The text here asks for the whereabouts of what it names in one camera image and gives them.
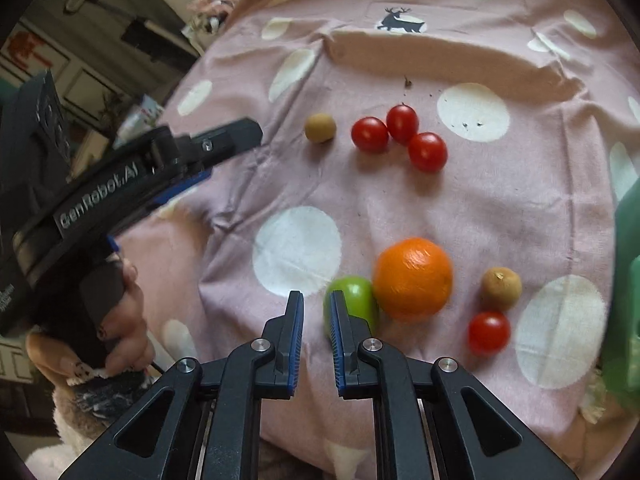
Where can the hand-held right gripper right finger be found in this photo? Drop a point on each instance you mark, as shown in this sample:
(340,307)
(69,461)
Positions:
(337,345)

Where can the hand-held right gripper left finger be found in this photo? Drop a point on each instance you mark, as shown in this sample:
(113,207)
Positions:
(297,340)

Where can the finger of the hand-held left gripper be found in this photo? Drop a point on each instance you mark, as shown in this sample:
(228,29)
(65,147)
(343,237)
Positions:
(180,189)
(225,142)

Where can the green round fruit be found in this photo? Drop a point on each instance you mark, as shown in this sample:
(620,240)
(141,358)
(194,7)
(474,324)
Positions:
(357,297)

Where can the brown longan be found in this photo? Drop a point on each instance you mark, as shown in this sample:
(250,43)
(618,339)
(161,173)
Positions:
(320,127)
(501,287)

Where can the orange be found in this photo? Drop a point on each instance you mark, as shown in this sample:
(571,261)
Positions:
(412,280)

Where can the red cherry tomato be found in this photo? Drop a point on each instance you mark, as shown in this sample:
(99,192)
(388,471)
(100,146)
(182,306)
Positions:
(402,122)
(427,151)
(370,134)
(488,332)

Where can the green plastic bowl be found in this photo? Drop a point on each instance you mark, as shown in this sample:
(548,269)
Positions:
(625,310)

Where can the person's left hand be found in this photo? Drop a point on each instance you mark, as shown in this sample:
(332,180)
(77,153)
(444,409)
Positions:
(127,330)

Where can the printed shopping bag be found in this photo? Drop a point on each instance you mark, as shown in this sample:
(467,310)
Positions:
(142,115)

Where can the pink clothes pile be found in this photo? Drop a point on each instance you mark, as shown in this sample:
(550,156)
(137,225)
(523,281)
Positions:
(217,7)

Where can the pink polka dot blanket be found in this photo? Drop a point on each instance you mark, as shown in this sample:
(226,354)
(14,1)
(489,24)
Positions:
(400,200)

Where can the red paper wall decoration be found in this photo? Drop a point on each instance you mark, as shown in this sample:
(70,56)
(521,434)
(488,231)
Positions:
(27,47)

